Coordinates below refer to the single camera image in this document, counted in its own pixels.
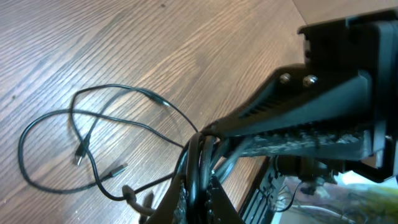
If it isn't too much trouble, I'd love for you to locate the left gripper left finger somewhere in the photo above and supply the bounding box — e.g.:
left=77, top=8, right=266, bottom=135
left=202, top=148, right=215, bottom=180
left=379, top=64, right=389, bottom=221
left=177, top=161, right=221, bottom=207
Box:
left=146, top=174, right=188, bottom=224

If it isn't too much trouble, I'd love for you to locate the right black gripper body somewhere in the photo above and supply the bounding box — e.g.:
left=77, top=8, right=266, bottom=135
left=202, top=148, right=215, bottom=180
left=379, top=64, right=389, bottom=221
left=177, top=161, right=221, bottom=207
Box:
left=298, top=9, right=397, bottom=183

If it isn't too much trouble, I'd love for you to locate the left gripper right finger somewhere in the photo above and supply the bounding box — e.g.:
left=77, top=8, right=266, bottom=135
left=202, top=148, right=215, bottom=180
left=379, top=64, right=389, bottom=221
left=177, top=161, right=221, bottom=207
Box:
left=205, top=175, right=244, bottom=224

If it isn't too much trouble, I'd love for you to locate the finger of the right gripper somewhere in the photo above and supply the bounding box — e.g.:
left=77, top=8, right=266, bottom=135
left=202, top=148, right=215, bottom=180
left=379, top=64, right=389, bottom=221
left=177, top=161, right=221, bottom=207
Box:
left=229, top=125, right=373, bottom=161
left=202, top=64, right=373, bottom=138

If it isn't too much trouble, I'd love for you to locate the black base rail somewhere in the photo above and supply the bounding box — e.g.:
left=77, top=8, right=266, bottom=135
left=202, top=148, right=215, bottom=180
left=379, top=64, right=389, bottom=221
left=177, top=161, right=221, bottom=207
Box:
left=238, top=156, right=285, bottom=224

